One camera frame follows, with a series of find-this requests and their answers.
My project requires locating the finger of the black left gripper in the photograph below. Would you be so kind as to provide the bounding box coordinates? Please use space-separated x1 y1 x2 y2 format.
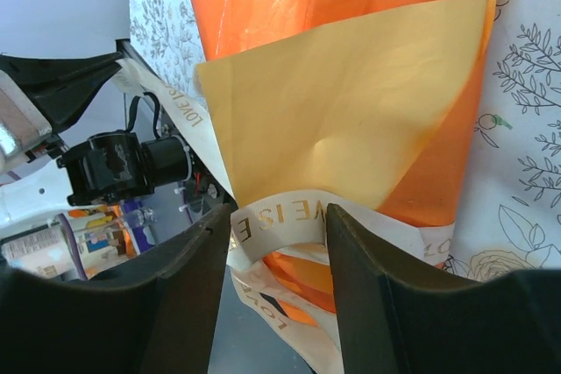
1 52 123 133

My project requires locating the cream printed ribbon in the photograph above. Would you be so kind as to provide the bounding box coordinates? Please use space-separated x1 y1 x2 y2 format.
117 58 454 373

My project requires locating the orange paper bouquet wrap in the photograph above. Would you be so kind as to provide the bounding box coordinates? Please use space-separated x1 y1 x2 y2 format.
191 0 496 315

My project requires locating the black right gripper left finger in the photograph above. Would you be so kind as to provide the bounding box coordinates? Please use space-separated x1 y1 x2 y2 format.
1 204 231 373

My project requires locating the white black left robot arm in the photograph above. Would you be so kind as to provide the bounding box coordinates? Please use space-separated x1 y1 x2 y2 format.
1 53 191 237

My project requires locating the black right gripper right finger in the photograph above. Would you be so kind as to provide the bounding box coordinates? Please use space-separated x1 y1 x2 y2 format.
326 204 560 373

